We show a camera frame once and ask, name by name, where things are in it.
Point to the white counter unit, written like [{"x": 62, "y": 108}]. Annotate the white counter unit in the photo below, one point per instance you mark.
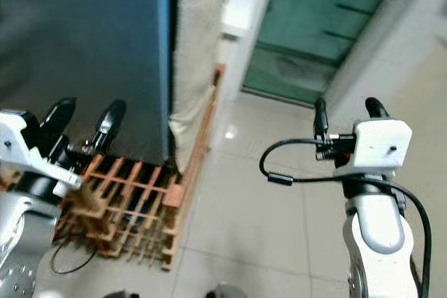
[{"x": 244, "y": 5}]

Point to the robot right leg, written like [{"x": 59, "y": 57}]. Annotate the robot right leg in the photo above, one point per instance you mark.
[{"x": 227, "y": 291}]

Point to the green tinted glass door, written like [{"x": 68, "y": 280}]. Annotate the green tinted glass door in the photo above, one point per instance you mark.
[{"x": 307, "y": 26}]

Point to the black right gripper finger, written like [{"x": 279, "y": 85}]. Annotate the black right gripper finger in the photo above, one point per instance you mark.
[
  {"x": 377, "y": 108},
  {"x": 321, "y": 127}
]

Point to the dark steel fridge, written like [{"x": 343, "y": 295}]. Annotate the dark steel fridge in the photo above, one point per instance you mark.
[{"x": 84, "y": 33}]

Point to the large beige cloth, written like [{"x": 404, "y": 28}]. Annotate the large beige cloth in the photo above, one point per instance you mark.
[{"x": 192, "y": 68}]

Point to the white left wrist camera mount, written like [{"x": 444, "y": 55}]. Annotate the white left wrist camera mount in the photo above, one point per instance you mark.
[{"x": 17, "y": 137}]

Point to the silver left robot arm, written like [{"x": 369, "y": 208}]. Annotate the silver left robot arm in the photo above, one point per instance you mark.
[{"x": 24, "y": 235}]

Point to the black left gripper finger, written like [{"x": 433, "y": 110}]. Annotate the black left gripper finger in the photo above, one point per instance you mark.
[
  {"x": 112, "y": 123},
  {"x": 59, "y": 120}
]

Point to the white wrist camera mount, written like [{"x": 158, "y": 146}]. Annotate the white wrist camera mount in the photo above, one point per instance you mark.
[
  {"x": 17, "y": 137},
  {"x": 377, "y": 144}
]

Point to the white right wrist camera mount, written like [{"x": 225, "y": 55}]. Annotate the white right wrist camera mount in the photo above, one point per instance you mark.
[{"x": 377, "y": 144}]

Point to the wooden slatted rack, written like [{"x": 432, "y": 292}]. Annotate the wooden slatted rack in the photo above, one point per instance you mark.
[{"x": 133, "y": 200}]

